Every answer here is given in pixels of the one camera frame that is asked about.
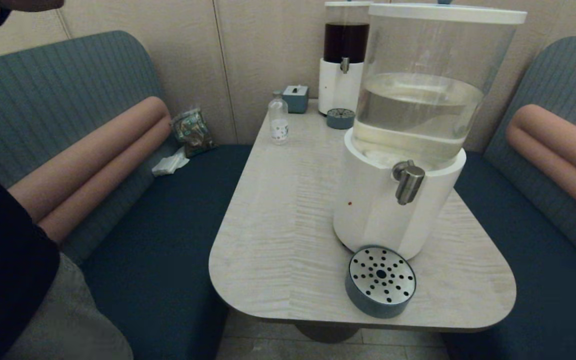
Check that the steel water dispenser tap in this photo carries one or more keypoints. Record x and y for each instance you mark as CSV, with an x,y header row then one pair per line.
x,y
408,182

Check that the clear plastic bottle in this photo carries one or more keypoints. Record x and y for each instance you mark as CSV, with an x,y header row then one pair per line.
x,y
278,126

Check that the small blue perforated drip tray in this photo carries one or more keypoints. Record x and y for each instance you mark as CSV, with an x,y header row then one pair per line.
x,y
340,120

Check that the small blue tissue box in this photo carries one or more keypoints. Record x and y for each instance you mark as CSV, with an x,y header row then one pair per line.
x,y
295,100

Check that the large clear water dispenser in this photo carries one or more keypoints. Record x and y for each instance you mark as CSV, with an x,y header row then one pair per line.
x,y
383,210

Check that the small dark drink dispenser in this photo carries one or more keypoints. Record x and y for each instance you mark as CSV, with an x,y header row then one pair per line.
x,y
335,85

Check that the crinkled snack bag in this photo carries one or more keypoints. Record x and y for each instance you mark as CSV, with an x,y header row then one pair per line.
x,y
193,132

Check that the white crumpled tissue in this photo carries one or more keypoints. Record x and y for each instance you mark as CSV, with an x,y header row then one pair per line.
x,y
170,163

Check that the small steel dispenser tap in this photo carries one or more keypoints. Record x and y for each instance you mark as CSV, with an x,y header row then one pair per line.
x,y
345,65

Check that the dark blue bench seat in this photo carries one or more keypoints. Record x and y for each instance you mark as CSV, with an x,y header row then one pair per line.
x,y
168,240
543,280

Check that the large blue perforated drip tray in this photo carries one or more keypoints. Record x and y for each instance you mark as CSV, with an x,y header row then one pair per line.
x,y
380,280

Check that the pink bench bolster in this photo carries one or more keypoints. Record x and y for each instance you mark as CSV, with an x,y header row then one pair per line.
x,y
558,142
93,165

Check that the grey-blue ribbed bench backrest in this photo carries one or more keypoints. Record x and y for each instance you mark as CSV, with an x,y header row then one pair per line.
x,y
43,85
568,75

